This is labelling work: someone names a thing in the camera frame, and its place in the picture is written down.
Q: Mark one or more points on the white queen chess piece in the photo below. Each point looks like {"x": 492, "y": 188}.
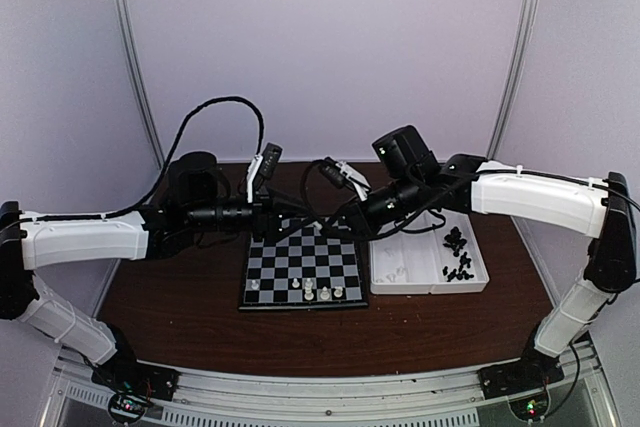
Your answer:
{"x": 308, "y": 294}

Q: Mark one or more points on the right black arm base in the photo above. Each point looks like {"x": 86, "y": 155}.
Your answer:
{"x": 532, "y": 370}

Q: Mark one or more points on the black chess pieces upper pile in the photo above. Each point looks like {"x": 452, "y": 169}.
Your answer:
{"x": 455, "y": 241}

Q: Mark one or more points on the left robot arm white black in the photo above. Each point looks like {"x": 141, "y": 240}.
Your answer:
{"x": 30, "y": 240}

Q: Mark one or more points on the black grey chess board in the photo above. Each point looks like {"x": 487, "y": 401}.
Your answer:
{"x": 330, "y": 262}

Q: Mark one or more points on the left controller board with LEDs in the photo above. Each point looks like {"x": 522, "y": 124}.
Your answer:
{"x": 125, "y": 408}

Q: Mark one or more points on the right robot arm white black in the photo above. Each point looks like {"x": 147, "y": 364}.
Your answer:
{"x": 600, "y": 209}

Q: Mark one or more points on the right controller board with LEDs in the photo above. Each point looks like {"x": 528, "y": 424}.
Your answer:
{"x": 530, "y": 408}

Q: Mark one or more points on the controller board with leds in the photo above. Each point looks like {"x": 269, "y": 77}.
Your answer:
{"x": 530, "y": 408}
{"x": 125, "y": 408}

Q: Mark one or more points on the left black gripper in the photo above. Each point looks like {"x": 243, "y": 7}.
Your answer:
{"x": 268, "y": 227}

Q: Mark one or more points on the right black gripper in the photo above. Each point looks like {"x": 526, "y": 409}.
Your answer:
{"x": 360, "y": 224}

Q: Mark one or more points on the aluminium frame post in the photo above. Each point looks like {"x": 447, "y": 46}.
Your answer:
{"x": 527, "y": 16}
{"x": 135, "y": 74}

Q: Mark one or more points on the white divided plastic tray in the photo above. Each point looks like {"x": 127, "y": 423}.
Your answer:
{"x": 423, "y": 256}

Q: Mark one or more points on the left aluminium frame post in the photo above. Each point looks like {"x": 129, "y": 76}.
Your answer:
{"x": 135, "y": 74}

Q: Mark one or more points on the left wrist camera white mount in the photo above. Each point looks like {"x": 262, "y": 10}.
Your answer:
{"x": 261, "y": 169}

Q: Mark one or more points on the aluminium front rail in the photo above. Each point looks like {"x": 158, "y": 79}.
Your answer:
{"x": 452, "y": 397}

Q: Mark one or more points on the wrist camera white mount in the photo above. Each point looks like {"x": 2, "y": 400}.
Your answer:
{"x": 261, "y": 169}
{"x": 341, "y": 174}

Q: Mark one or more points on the black chess pieces pile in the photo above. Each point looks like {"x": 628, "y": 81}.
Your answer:
{"x": 455, "y": 241}
{"x": 462, "y": 272}

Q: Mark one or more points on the black chess pieces lower pile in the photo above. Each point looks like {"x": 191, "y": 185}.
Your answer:
{"x": 462, "y": 272}

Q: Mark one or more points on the right aluminium frame post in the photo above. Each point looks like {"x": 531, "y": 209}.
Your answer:
{"x": 527, "y": 16}

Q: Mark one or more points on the white chess pieces lower pile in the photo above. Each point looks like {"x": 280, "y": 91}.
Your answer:
{"x": 399, "y": 275}

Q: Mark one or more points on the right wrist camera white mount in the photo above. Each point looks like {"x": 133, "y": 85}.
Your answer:
{"x": 341, "y": 174}

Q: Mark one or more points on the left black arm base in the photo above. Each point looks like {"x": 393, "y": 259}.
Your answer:
{"x": 123, "y": 373}

